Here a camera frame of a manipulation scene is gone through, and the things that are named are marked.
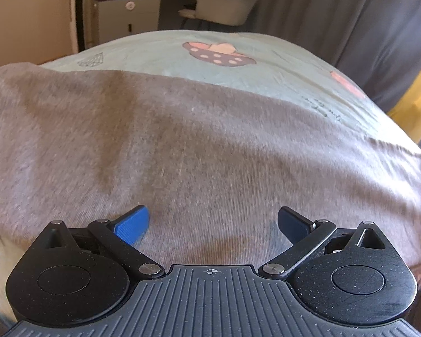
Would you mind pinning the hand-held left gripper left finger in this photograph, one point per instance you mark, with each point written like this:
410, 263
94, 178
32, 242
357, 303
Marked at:
135, 222

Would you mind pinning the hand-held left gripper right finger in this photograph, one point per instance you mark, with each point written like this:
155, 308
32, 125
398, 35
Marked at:
290, 223

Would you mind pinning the grey pants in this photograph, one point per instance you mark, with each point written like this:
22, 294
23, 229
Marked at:
196, 154

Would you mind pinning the light green printed bed sheet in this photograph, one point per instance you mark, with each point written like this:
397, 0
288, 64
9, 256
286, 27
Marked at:
231, 63

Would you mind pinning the grey bedside cabinet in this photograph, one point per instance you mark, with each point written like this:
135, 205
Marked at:
126, 17

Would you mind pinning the grey curtain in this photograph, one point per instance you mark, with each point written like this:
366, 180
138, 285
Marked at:
340, 17

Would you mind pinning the white shell-back chair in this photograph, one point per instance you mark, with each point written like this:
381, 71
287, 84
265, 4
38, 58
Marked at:
224, 5

